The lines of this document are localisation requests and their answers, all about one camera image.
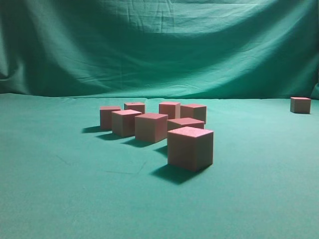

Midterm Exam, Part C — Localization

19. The pink cube placed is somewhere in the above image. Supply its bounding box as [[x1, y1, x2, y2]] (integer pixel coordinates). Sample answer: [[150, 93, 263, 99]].
[[135, 113, 168, 143], [159, 102, 180, 120]]

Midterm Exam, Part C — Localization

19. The pink cube with pen marks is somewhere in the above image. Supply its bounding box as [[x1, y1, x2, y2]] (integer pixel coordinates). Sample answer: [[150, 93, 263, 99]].
[[124, 102, 146, 114]]

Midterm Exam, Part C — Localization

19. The pink cube column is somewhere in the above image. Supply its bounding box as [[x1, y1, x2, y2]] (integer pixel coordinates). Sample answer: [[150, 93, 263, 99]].
[[290, 97, 311, 114], [100, 106, 121, 130], [111, 110, 142, 137], [167, 126, 214, 172], [167, 118, 204, 131]]

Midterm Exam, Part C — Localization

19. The green cloth backdrop and cover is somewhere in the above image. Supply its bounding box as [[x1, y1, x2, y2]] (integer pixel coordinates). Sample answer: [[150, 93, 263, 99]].
[[0, 0, 319, 239]]

